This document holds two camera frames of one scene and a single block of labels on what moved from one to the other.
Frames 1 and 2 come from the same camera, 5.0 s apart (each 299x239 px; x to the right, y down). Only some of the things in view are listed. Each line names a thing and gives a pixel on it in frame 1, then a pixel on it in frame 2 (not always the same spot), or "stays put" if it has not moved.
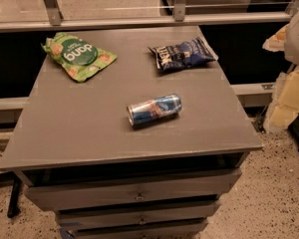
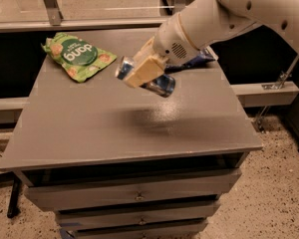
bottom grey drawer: (83, 229) stays put
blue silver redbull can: (150, 112) → (161, 86)
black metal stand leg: (13, 208) stays put
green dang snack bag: (80, 59) stays put
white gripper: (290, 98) → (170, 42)
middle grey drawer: (136, 214) stays put
